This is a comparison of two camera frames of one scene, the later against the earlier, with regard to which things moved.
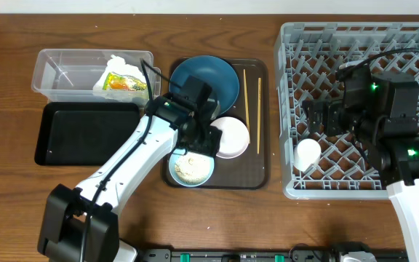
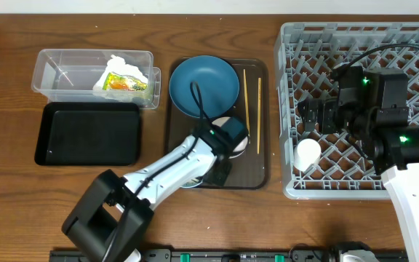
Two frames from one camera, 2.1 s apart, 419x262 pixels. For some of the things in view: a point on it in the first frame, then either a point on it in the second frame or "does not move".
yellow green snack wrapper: [114, 81] does not move
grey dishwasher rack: [308, 58] does not move
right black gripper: [332, 108] does not move
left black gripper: [202, 140] → [222, 171]
